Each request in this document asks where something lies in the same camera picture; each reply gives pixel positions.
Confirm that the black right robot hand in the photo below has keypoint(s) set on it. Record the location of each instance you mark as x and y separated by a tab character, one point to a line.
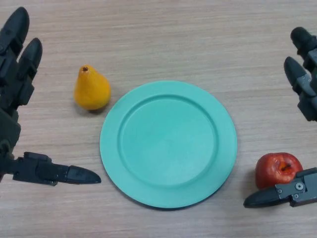
305	81

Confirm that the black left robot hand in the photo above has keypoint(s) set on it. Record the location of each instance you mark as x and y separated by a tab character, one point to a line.
10	81

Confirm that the red apple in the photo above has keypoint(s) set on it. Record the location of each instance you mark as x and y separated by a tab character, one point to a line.
268	168

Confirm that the green round plate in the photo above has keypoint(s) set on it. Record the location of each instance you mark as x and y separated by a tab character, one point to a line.
168	146

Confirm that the yellow pear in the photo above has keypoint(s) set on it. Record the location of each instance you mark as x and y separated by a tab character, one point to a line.
92	91

